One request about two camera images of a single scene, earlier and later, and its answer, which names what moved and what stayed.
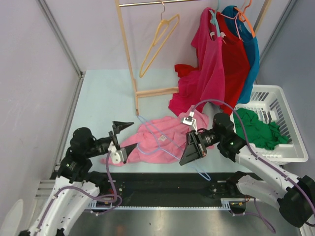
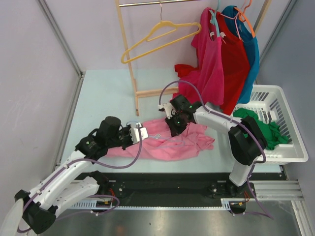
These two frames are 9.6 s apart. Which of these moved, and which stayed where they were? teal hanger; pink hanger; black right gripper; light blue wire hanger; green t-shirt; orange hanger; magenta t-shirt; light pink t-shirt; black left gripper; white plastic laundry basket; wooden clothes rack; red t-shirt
Moved: black right gripper; light pink t-shirt; light blue wire hanger; black left gripper
Stayed: orange hanger; wooden clothes rack; green t-shirt; teal hanger; pink hanger; red t-shirt; white plastic laundry basket; magenta t-shirt
